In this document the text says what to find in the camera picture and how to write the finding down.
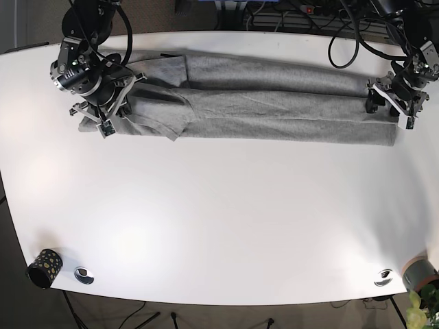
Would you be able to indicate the medium grey T-shirt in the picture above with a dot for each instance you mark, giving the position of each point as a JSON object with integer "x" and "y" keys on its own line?
{"x": 205, "y": 96}

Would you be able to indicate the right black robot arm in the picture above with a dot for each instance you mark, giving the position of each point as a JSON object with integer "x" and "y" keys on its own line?
{"x": 103, "y": 81}

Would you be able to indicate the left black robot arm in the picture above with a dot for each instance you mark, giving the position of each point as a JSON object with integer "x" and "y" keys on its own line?
{"x": 413, "y": 25}

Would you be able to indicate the grey plant pot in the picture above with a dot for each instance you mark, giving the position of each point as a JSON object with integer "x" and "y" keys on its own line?
{"x": 419, "y": 272}

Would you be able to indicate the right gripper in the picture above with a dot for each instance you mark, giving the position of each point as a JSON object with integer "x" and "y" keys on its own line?
{"x": 106, "y": 106}

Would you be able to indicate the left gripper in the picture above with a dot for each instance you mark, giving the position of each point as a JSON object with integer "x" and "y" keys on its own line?
{"x": 405, "y": 102}

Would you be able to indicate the black gold-dotted cup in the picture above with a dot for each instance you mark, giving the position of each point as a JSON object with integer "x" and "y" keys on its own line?
{"x": 43, "y": 270}

